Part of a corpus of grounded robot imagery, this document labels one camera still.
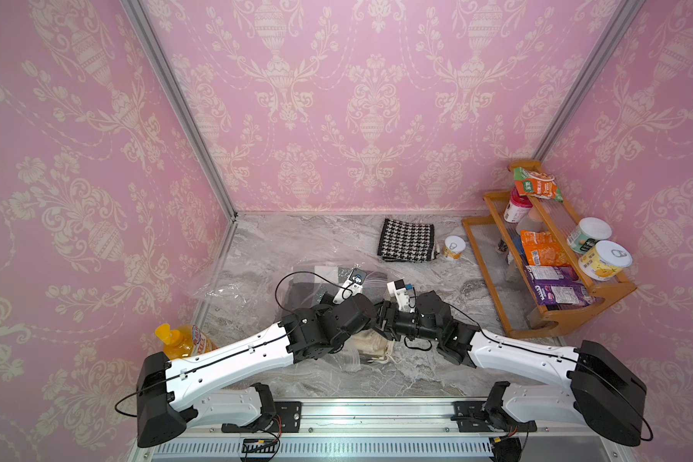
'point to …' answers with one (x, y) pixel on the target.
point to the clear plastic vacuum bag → (241, 295)
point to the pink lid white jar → (518, 208)
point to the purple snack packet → (558, 286)
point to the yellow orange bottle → (184, 341)
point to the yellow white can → (604, 261)
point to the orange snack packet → (541, 248)
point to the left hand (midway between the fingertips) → (349, 299)
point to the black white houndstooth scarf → (407, 242)
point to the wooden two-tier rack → (500, 258)
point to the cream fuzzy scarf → (372, 344)
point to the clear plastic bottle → (532, 222)
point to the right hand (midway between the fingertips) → (362, 318)
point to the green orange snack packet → (537, 184)
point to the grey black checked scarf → (315, 286)
